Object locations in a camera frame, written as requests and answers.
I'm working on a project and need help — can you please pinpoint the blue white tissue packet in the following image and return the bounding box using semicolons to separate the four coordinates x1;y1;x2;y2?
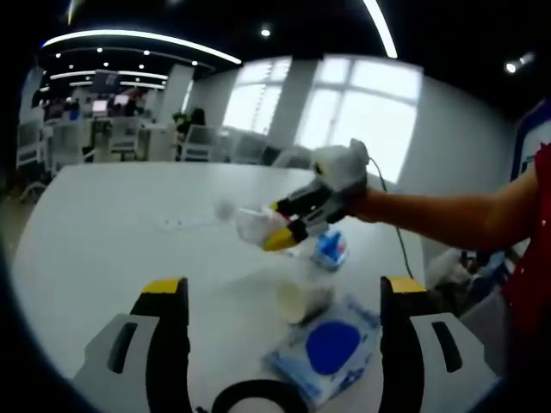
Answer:
263;294;382;408

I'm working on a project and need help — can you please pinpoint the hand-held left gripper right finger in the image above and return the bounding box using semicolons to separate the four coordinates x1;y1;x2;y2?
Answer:
380;274;503;413

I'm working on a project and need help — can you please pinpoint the white table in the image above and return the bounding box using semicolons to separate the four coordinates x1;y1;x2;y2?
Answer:
10;161;431;413

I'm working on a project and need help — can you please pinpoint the white paper cup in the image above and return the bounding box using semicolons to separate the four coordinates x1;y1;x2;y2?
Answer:
275;279;336;324

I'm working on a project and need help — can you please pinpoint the person's red shirt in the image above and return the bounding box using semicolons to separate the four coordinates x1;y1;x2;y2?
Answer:
501;144;551;341

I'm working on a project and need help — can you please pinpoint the clear water bottle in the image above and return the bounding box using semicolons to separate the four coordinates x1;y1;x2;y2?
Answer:
214;198;298;250

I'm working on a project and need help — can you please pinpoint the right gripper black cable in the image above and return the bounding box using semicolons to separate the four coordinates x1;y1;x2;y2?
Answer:
365;157;414;280

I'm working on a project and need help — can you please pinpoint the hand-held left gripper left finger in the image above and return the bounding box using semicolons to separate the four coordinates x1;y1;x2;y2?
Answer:
72;276;193;413

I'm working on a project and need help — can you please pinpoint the blue plastic packet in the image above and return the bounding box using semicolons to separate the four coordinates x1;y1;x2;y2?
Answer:
316;230;349;271

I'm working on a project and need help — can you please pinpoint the white office chair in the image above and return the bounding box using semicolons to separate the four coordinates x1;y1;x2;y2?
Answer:
232;133;266;164
109;118;143;161
180;124;216;163

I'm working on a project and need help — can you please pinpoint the large bright window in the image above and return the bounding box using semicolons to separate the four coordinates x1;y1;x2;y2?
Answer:
223;58;421;182

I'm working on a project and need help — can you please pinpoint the straight ceiling light strip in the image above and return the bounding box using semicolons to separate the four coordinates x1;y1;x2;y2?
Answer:
363;0;399;59

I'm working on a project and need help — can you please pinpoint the curved ceiling light strip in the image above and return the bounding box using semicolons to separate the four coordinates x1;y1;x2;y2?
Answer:
41;28;243;65

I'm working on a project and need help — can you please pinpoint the grey mesh office chair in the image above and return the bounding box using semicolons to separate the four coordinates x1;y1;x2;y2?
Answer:
458;287;517;379

